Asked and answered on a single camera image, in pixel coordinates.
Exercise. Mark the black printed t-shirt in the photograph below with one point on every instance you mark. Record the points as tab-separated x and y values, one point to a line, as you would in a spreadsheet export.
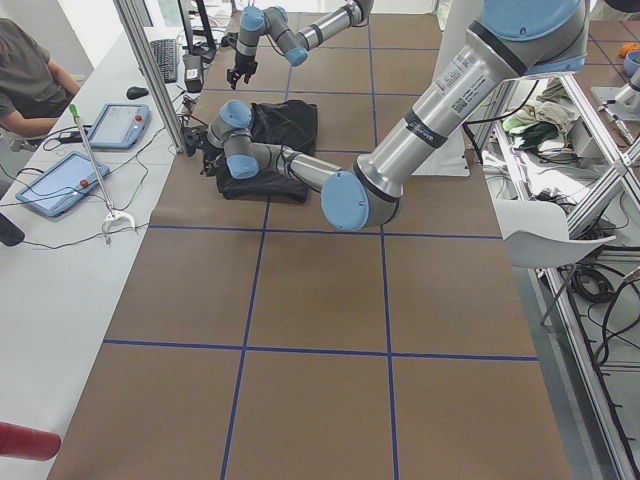
256	145

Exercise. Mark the red cylinder bottle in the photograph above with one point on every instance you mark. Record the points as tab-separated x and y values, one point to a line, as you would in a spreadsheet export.
27	443

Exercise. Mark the seated person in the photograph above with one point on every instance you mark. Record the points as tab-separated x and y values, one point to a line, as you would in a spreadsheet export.
35	89

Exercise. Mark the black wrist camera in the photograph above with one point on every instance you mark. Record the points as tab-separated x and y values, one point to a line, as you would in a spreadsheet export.
194	139
229	40

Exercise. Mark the black keyboard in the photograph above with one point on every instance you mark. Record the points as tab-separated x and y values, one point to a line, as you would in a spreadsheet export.
165	52

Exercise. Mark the black computer mouse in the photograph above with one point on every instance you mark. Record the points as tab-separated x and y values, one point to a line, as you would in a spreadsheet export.
136	92

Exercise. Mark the white plastic chair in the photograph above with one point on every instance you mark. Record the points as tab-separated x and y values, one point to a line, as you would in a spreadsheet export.
536	234

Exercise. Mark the aluminium camera post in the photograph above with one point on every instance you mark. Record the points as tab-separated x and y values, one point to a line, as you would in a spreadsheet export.
132	25

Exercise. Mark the blue teach pendant near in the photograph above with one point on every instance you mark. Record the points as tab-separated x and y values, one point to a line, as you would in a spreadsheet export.
60	187

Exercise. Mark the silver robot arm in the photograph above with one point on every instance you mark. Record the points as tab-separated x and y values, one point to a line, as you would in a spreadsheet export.
507	40
294	46

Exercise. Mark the reacher grabber stick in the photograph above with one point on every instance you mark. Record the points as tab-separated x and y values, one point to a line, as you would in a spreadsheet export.
114	215

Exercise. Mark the blue teach pendant far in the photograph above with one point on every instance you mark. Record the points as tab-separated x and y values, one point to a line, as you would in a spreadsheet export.
119	126

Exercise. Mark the blue teach pendant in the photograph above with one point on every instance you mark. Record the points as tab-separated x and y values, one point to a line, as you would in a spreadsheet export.
119	126
60	187

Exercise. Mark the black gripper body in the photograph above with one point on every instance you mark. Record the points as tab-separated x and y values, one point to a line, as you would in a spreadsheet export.
243	64
210	163

